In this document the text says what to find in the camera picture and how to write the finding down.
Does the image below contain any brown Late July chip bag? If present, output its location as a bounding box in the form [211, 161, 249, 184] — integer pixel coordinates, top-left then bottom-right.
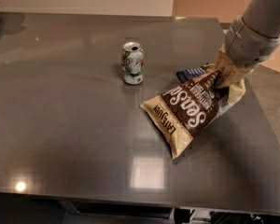
[141, 48, 255, 159]

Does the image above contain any blue rxbar blueberry wrapper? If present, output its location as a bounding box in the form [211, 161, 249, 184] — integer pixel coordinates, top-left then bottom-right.
[176, 66, 205, 83]

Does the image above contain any white green soda can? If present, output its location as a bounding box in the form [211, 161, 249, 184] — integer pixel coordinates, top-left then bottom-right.
[121, 42, 144, 85]

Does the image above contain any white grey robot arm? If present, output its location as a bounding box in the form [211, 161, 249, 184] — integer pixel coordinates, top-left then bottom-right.
[225, 0, 280, 64]

